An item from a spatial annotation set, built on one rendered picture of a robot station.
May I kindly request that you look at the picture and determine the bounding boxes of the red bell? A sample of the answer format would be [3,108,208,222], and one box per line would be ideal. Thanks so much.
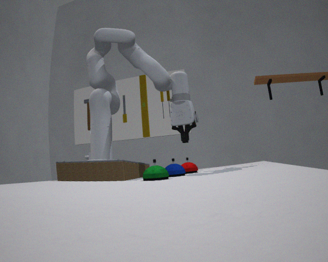
[181,158,198,174]

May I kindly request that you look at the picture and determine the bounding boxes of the green dome bell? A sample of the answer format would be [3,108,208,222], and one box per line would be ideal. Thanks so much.
[143,159,169,181]

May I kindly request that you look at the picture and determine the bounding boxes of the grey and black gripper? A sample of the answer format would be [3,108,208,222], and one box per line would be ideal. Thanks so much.
[170,100,197,143]

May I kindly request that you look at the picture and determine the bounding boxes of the blue bell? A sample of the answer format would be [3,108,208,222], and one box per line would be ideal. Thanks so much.
[165,158,186,177]

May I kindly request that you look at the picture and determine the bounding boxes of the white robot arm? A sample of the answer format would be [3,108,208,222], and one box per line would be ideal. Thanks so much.
[85,28,190,161]

